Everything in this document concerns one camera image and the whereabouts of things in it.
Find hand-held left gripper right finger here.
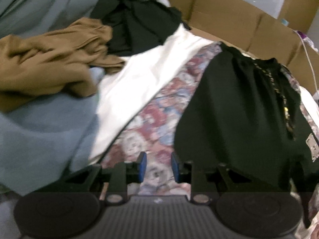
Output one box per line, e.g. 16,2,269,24
171,152,255,205

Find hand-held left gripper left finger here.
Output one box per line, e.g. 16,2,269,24
58,151,147,206

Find black garment with floral lining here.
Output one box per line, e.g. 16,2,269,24
101,41,319,196

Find black drawstring pants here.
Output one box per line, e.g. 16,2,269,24
173,42,319,227

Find plain white cloth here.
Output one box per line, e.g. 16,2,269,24
88,25,220,165

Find light blue blanket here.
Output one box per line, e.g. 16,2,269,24
0,0,170,197

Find brown garment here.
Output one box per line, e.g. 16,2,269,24
0,17,125,112

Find dark green garment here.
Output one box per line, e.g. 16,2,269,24
90,0,191,56

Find brown cardboard box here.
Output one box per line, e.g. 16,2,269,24
147,0,319,92

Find white cable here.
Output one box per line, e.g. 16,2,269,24
295,30,319,92

